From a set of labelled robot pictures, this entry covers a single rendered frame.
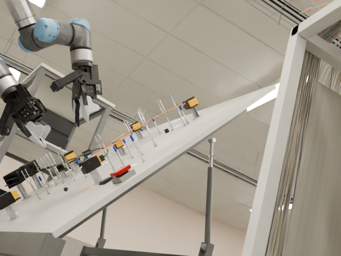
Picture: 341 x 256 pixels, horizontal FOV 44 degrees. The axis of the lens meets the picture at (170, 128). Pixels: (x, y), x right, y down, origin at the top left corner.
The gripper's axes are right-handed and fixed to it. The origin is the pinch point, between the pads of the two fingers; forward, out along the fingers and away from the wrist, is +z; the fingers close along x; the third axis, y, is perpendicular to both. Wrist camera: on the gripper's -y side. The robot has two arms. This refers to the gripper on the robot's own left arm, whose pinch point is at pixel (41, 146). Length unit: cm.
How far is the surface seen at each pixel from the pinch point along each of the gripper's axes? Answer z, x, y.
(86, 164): 12.1, 7.7, 5.3
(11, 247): 21.4, -11.6, -20.0
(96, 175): 16.5, 11.0, 4.7
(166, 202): -2, 818, -242
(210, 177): 39, 37, 29
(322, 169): 55, -22, 62
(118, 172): 23.3, -3.9, 17.0
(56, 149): -28, 94, -41
